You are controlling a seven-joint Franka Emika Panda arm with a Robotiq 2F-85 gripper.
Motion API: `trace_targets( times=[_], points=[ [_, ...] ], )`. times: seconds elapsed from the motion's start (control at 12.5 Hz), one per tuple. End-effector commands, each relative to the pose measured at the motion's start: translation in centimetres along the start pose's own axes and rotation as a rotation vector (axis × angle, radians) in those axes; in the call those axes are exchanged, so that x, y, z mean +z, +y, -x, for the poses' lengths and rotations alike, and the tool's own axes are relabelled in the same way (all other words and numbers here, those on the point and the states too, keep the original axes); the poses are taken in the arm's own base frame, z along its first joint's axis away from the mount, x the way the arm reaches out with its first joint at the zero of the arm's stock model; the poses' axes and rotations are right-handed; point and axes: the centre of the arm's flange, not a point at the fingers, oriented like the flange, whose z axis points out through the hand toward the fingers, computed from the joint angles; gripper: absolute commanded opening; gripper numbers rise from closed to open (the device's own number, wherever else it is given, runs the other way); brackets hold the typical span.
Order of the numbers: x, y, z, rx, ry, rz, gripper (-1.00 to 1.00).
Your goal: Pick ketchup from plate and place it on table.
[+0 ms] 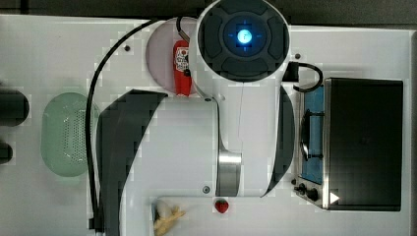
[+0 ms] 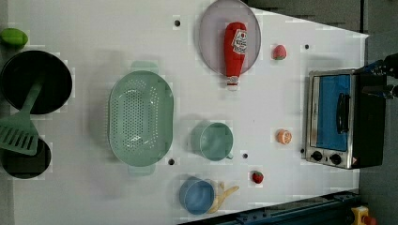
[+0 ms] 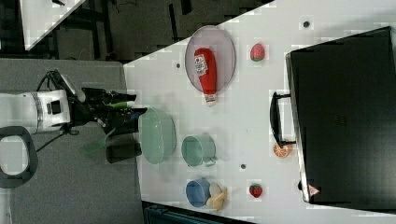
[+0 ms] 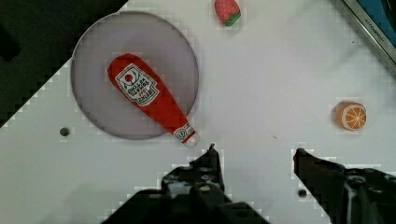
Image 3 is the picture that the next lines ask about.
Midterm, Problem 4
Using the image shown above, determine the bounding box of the green marker pen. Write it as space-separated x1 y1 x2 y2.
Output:
110 101 134 109

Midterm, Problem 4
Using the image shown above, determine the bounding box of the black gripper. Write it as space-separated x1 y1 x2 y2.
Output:
67 88 148 135

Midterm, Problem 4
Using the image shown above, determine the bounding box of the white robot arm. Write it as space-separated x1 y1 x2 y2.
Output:
1 88 148 189

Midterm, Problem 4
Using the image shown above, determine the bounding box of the black cylinder mount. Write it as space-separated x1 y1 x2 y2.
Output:
106 143 142 163

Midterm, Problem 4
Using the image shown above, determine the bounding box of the black toaster oven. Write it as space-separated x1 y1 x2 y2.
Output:
270 26 396 214

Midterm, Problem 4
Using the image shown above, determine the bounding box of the red toy strawberry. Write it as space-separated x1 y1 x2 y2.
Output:
249 184 262 198

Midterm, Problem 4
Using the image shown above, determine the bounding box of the white side table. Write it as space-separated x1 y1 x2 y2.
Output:
19 0 86 50

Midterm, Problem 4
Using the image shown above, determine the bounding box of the orange slice toy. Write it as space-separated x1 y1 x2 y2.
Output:
273 144 292 159

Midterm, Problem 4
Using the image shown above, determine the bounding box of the green perforated colander basket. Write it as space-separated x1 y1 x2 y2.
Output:
139 107 177 164

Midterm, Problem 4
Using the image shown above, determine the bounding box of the blue bowl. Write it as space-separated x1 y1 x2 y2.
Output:
186 178 210 207

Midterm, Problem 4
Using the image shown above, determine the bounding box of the green metal mug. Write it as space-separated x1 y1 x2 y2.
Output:
181 134 216 167

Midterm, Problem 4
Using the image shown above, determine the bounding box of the pink toy strawberry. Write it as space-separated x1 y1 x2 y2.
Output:
250 43 265 62

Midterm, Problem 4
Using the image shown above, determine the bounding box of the beige toy bread piece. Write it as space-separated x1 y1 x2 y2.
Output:
206 182 228 211

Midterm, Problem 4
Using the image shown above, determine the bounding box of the red ketchup bottle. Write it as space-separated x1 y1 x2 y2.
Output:
194 48 217 106

